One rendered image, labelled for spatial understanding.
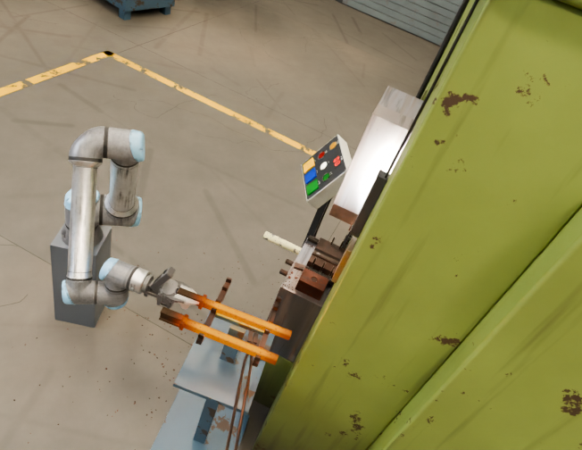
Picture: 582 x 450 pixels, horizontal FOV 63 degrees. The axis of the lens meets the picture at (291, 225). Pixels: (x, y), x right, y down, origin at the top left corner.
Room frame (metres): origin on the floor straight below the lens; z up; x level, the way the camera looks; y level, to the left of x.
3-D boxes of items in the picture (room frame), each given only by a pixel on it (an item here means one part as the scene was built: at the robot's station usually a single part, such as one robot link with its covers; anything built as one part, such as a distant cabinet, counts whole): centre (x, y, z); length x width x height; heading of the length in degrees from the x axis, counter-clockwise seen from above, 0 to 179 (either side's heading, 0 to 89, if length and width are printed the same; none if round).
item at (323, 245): (1.64, -0.35, 0.96); 0.42 x 0.20 x 0.09; 83
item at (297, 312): (1.59, -0.35, 0.69); 0.56 x 0.38 x 0.45; 83
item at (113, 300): (1.12, 0.55, 0.89); 0.12 x 0.09 x 0.12; 116
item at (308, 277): (1.48, -0.18, 0.95); 0.12 x 0.09 x 0.07; 83
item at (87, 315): (1.58, 0.96, 0.30); 0.22 x 0.22 x 0.60; 10
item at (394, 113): (1.60, -0.34, 1.56); 0.42 x 0.39 x 0.40; 83
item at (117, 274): (1.12, 0.54, 1.00); 0.12 x 0.09 x 0.10; 90
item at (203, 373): (1.12, 0.05, 0.75); 0.40 x 0.30 x 0.02; 179
